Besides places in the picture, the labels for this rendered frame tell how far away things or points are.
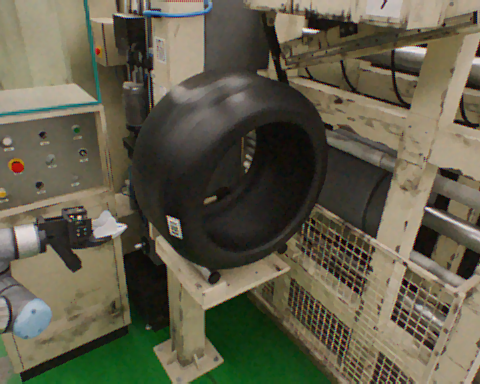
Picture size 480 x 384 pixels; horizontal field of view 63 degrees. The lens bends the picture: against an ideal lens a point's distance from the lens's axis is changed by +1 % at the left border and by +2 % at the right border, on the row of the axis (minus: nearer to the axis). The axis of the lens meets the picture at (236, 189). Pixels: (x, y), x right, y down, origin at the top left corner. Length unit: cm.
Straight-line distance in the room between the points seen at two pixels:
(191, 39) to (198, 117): 41
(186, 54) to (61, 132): 62
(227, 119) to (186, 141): 11
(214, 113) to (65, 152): 87
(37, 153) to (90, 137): 20
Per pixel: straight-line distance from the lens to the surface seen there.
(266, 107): 101
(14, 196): 173
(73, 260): 106
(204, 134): 95
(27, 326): 93
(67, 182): 174
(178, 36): 130
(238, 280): 138
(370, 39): 119
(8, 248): 99
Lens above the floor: 173
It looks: 29 degrees down
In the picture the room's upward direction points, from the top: 3 degrees clockwise
